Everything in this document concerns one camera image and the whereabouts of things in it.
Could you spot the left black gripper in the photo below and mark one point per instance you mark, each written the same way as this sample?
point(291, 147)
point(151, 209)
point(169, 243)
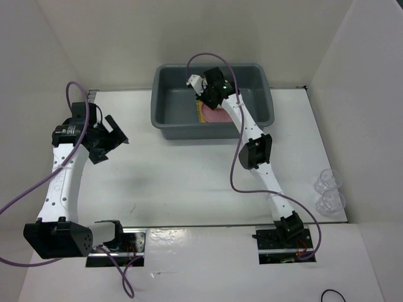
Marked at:
point(115, 138)

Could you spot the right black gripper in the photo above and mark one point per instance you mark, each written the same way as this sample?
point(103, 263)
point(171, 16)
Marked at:
point(212, 105)

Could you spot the pink plastic plate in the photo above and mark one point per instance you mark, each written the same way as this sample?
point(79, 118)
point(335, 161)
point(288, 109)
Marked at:
point(218, 115)

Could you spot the yellow bamboo mat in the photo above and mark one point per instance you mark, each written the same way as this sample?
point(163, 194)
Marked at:
point(199, 108)

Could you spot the clear plastic cup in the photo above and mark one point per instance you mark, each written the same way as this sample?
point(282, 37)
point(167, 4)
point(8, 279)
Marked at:
point(330, 202)
point(328, 179)

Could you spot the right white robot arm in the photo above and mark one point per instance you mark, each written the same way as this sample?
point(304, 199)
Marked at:
point(254, 149)

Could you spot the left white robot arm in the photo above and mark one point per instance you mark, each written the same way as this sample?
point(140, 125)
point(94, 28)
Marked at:
point(57, 233)

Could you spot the grey plastic bin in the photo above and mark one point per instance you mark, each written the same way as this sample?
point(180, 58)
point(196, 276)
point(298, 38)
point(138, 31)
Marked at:
point(173, 105)

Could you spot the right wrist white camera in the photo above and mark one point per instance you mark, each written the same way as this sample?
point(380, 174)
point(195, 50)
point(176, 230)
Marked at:
point(197, 83)

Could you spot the aluminium table edge rail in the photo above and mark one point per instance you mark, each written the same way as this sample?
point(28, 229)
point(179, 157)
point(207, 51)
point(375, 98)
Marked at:
point(91, 95)

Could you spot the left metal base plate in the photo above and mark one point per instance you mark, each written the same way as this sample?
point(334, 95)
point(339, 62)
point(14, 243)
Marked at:
point(129, 252)

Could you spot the metal base plate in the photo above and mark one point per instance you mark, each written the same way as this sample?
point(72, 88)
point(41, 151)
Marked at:
point(129, 252)
point(272, 251)

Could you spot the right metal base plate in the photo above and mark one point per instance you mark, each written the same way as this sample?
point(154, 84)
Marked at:
point(272, 251)

